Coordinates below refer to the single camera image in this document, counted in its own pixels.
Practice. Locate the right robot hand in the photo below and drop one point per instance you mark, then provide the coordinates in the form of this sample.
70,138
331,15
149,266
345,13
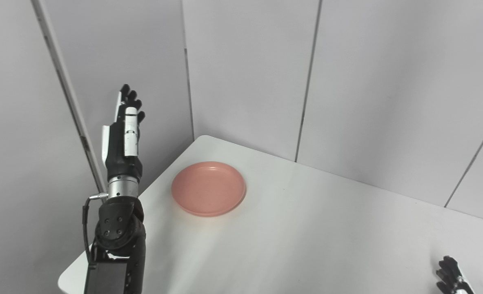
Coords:
453,277

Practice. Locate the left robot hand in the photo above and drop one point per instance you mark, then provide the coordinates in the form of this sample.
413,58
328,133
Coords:
123,143

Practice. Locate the pink plate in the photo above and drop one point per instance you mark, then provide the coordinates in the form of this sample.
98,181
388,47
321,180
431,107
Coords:
208,188

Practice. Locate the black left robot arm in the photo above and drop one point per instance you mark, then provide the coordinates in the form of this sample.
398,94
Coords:
116,245

